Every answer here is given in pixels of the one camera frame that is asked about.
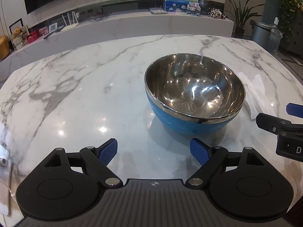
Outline white marble media console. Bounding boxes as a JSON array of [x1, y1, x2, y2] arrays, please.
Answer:
[[0, 0, 235, 76]]

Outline framed certificate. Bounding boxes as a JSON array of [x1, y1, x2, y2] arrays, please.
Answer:
[[9, 18, 29, 36]]

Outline black cables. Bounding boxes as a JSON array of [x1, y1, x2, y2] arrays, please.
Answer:
[[86, 13, 110, 22]]

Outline teddy bear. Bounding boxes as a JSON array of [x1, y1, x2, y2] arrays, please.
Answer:
[[12, 27, 25, 45]]

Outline cow figurines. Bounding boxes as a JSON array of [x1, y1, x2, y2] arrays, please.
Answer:
[[208, 8, 226, 19]]

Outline dark glass jar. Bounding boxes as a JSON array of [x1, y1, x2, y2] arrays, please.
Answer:
[[199, 0, 209, 15]]

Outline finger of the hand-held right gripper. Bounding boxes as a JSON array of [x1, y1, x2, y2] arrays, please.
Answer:
[[286, 103, 303, 119], [256, 113, 303, 135]]

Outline red gift box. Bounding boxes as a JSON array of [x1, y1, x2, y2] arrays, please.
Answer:
[[26, 31, 39, 44]]

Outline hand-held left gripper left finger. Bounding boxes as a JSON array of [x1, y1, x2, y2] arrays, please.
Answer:
[[44, 138, 123, 188]]

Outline white phone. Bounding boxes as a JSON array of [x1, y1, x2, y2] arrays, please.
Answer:
[[0, 157, 12, 215]]

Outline white cleaning cloth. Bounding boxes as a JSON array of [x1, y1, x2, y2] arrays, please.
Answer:
[[238, 72, 276, 120]]

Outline blue steel bowl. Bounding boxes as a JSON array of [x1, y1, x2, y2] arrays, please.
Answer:
[[144, 53, 247, 138]]

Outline photo card stand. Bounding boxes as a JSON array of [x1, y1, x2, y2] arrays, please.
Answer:
[[187, 2, 201, 16]]

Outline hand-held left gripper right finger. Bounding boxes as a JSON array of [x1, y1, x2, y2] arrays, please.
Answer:
[[186, 138, 266, 188]]

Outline lotus pond painting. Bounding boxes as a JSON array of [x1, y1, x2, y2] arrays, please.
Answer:
[[164, 0, 199, 13]]

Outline green ivy plant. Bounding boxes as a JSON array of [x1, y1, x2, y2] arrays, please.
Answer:
[[276, 0, 303, 43]]

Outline potted long-leaf plant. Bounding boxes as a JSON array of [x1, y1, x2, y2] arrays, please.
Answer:
[[223, 0, 266, 39]]

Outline white router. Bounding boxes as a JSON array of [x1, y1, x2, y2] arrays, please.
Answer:
[[60, 12, 80, 32]]

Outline grey trash can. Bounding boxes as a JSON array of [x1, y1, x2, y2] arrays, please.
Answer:
[[250, 21, 276, 43]]

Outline clear plastic bag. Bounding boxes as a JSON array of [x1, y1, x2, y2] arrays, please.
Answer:
[[269, 27, 283, 52]]

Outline golden ornament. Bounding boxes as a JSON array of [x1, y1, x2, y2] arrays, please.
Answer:
[[0, 35, 11, 61]]

